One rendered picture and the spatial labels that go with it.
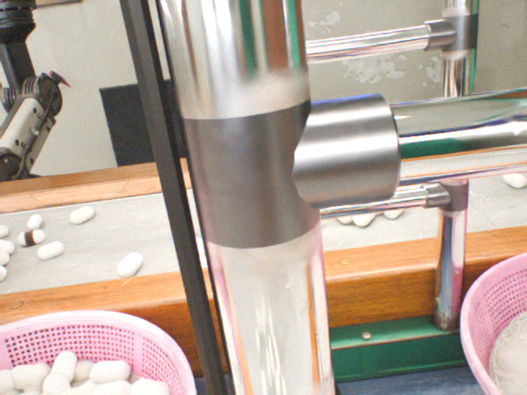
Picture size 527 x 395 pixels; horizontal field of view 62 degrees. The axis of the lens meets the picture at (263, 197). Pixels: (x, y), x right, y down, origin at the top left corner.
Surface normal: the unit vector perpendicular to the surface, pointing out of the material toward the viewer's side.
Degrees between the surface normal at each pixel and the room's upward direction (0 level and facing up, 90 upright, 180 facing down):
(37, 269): 0
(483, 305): 72
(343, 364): 90
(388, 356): 90
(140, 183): 45
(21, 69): 90
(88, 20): 90
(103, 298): 0
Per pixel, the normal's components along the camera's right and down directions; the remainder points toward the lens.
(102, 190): -0.05, -0.39
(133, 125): 0.07, 0.30
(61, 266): -0.12, -0.92
